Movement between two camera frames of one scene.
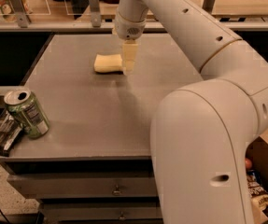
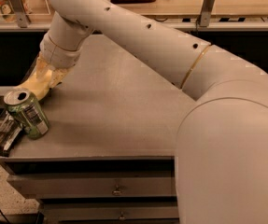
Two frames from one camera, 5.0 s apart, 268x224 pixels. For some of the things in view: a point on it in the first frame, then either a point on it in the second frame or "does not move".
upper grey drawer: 86,185 does not move
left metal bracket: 18,7 does not move
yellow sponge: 111,63 to 38,86
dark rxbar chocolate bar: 5,136 does not move
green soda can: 24,108 does not move
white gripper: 128,28 to 58,56
